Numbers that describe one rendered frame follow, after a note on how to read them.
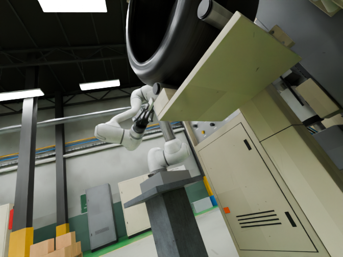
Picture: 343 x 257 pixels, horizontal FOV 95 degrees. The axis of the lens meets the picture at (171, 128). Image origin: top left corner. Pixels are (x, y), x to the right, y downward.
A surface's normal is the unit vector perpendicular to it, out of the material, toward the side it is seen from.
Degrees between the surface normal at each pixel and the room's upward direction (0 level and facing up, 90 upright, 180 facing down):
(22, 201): 90
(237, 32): 180
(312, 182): 90
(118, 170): 90
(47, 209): 90
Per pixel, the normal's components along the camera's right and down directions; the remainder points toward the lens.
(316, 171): -0.81, 0.02
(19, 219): 0.16, -0.47
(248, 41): 0.32, 0.85
